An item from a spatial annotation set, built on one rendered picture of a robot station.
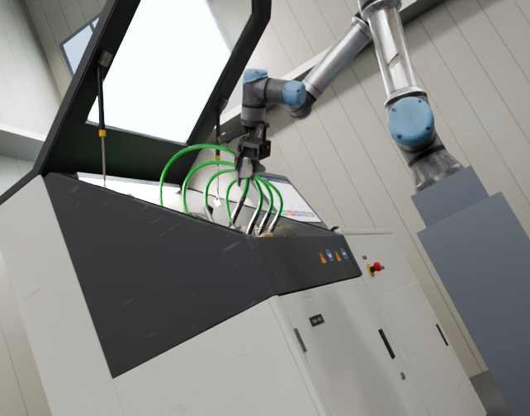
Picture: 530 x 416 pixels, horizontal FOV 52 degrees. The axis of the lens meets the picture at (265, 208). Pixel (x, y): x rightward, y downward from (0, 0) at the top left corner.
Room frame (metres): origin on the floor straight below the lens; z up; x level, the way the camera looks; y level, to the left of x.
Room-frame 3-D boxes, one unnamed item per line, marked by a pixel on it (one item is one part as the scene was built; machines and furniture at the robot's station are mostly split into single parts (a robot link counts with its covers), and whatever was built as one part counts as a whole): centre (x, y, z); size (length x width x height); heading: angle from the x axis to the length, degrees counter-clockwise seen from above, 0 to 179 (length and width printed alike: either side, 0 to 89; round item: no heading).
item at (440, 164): (1.55, -0.49, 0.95); 0.15 x 0.15 x 0.10
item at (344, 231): (2.32, -0.26, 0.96); 0.70 x 0.22 x 0.03; 156
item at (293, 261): (1.65, -0.05, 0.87); 0.62 x 0.04 x 0.16; 156
